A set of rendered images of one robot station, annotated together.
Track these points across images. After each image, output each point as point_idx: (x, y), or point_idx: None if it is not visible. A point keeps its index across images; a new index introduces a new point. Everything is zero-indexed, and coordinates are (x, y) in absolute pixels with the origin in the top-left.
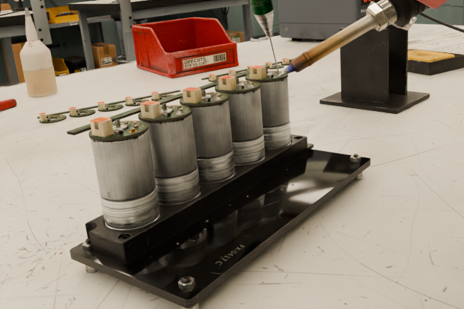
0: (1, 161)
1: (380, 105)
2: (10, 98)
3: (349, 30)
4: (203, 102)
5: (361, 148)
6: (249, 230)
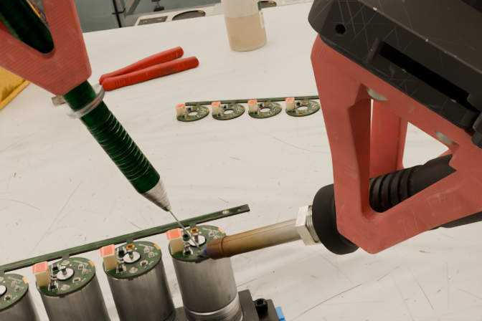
0: (72, 185)
1: None
2: (212, 44)
3: (270, 231)
4: (47, 287)
5: None
6: None
